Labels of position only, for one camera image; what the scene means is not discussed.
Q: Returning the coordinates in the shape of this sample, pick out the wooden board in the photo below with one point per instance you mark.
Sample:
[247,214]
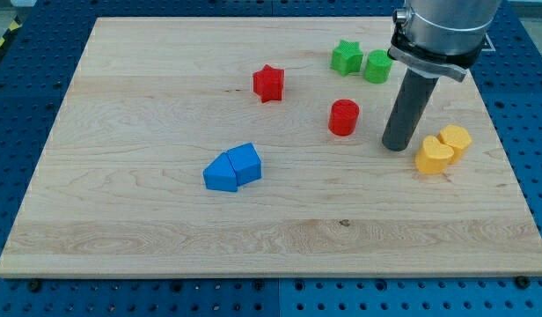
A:
[118,191]

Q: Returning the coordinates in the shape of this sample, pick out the green star block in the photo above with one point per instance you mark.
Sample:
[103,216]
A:
[347,57]

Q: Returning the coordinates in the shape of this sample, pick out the blue triangle block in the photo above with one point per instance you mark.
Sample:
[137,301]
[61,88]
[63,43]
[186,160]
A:
[219,175]

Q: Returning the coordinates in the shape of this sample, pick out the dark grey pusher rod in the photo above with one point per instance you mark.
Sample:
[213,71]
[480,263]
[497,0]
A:
[414,94]

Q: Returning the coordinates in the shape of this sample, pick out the yellow heart block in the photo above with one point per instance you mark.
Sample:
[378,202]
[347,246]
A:
[433,156]

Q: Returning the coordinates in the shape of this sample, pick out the green cylinder block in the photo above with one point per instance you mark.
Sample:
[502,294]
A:
[378,67]

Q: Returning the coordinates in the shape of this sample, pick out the blue pentagon block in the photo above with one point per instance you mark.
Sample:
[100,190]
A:
[245,162]

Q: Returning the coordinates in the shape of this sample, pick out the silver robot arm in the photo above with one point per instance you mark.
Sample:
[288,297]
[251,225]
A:
[441,38]

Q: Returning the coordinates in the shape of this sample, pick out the yellow hexagon block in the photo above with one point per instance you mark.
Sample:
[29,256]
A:
[458,138]

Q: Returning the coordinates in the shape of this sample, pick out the red star block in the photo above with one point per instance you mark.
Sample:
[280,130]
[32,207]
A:
[268,83]

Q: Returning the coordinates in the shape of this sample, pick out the red cylinder block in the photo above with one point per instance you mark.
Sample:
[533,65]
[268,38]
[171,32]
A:
[343,117]

